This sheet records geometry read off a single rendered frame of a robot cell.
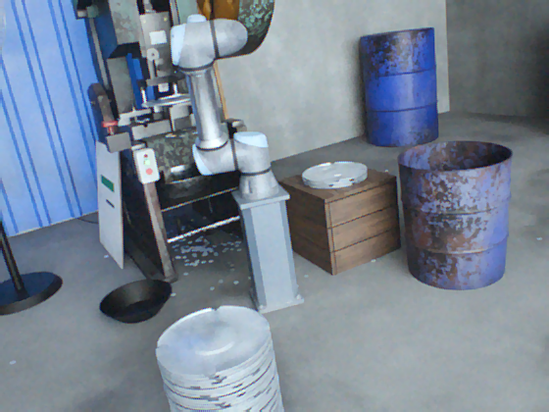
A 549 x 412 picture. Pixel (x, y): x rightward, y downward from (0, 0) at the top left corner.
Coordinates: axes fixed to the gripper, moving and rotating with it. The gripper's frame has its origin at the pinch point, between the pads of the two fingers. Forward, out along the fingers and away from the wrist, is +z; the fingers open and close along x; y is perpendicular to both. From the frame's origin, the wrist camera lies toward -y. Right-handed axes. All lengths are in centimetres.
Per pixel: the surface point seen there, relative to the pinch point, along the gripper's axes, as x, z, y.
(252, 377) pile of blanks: -128, -1, -47
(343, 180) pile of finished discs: -61, 18, 41
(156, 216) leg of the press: -22, 42, -28
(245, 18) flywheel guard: 5.5, -29.9, 28.4
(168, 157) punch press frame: -7.4, 23.3, -15.5
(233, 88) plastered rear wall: 119, 72, 92
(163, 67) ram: 19.3, -6.4, -5.1
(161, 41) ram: 27.0, -15.1, -2.5
